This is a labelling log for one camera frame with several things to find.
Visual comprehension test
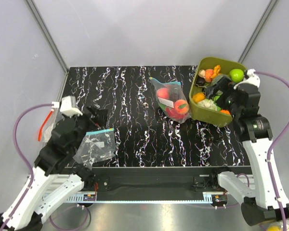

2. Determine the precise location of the clear bag on stack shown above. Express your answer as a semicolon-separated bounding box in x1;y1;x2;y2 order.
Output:
73;128;116;168

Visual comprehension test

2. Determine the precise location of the olive green plastic bin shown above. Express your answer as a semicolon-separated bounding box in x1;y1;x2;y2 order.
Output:
188;57;247;128

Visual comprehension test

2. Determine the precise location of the black marbled table mat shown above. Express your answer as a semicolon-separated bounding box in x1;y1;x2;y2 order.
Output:
63;65;249;167

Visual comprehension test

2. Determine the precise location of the yellow lemon toy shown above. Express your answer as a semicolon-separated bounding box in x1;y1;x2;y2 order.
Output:
266;225;281;231

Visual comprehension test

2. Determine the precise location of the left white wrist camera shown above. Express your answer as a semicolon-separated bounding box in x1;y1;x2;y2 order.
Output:
52;96;83;117

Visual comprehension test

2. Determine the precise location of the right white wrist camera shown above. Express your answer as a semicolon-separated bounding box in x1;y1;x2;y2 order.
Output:
234;69;261;90

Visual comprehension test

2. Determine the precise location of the green apple toy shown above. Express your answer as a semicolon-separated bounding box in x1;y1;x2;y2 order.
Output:
229;68;244;83

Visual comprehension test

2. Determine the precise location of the white cauliflower toy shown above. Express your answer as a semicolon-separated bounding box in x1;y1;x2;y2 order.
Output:
197;99;218;111

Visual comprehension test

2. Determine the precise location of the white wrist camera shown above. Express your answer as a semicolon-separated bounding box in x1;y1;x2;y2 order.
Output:
234;69;261;90
52;96;83;117

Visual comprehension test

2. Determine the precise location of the red dragon fruit toy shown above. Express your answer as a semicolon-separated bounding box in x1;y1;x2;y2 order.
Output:
166;107;184;121

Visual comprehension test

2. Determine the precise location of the peach toy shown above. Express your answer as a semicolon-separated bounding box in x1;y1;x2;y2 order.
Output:
174;99;189;115
156;88;170;100

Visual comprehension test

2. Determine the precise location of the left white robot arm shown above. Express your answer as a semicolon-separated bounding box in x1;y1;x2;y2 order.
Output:
0;106;108;231

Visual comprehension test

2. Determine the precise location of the green cantaloupe melon toy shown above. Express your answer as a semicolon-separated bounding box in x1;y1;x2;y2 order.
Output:
211;74;229;85

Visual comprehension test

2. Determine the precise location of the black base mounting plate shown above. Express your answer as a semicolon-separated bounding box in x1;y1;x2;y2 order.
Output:
66;167;239;192

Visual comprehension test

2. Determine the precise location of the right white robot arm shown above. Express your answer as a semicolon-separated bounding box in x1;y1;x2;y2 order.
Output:
206;76;289;228

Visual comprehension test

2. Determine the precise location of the clear bag teal zipper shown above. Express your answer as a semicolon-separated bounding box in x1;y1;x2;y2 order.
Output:
149;77;191;124

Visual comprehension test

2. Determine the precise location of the clear bag orange zipper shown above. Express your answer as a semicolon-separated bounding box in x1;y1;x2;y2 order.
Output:
38;108;60;143

